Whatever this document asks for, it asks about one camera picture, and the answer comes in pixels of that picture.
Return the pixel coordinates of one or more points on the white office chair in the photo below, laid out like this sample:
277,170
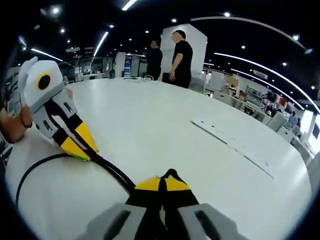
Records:
276,121

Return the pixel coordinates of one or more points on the white square pillar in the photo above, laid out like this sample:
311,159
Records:
197,50

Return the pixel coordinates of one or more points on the flat white panel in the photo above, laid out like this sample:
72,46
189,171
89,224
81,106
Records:
232,143

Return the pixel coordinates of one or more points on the black box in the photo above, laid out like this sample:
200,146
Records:
168,77

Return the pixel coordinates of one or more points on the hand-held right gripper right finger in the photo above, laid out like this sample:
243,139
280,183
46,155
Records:
180,197

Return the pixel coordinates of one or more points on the person's left hand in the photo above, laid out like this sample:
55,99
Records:
69,93

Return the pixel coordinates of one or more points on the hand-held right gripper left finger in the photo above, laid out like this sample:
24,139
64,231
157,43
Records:
145,197

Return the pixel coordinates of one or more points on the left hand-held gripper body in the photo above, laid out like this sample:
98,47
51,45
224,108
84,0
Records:
43,82

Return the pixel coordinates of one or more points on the curved white ceiling trim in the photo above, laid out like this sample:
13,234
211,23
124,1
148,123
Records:
250,21

